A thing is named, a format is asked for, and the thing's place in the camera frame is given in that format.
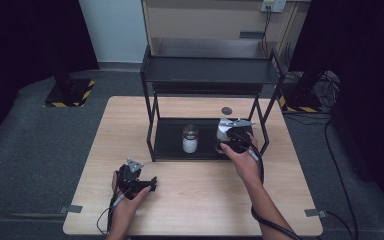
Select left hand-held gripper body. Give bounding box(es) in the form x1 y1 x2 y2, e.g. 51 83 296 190
116 157 152 201

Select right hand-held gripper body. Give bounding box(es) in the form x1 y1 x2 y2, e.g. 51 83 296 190
218 117 257 155

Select person's right hand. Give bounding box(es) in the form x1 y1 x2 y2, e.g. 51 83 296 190
219 132 264 188

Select person's left hand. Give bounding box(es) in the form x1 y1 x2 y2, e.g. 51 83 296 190
111 169 153 223

